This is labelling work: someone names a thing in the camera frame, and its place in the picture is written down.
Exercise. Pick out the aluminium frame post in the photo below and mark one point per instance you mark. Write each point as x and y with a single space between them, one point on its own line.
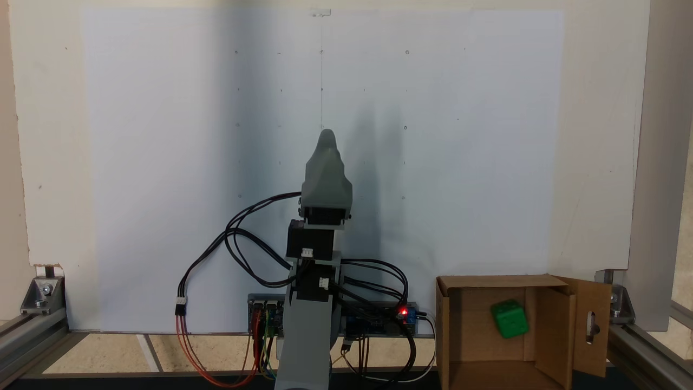
658 162

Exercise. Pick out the brown cardboard box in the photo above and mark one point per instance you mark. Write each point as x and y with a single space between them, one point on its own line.
552 325

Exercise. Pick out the green dice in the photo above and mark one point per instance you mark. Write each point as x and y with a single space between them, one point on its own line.
509 319

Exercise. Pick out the blue power circuit board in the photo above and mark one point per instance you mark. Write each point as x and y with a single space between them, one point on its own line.
379 326

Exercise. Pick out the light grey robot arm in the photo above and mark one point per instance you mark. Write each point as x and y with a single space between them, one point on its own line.
306 346

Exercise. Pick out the clear tape strip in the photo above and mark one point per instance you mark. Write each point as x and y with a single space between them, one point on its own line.
320 12

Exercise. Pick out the large white paper sheet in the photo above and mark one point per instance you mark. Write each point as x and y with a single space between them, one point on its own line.
162 162

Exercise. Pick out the aluminium frame rail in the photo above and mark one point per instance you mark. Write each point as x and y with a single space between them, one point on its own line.
27 341
649 352

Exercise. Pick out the wide light grey gripper finger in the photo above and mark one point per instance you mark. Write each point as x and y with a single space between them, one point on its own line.
327 179

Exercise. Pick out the metal corner bracket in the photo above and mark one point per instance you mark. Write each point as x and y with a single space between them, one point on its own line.
40 295
622 303

